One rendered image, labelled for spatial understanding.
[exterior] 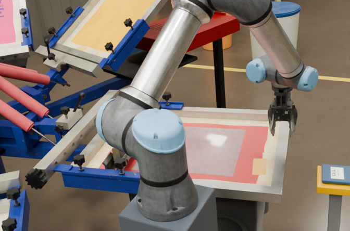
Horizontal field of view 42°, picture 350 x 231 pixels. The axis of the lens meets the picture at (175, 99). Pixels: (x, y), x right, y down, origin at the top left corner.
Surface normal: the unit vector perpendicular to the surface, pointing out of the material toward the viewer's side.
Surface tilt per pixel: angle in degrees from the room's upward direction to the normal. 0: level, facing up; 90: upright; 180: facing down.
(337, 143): 0
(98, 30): 32
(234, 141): 0
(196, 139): 0
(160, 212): 72
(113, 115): 41
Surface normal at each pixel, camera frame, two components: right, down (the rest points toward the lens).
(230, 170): -0.10, -0.90
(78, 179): -0.28, 0.43
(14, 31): 0.04, -0.56
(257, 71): -0.75, 0.34
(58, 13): 0.89, 0.11
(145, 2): -0.46, -0.58
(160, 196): -0.15, 0.14
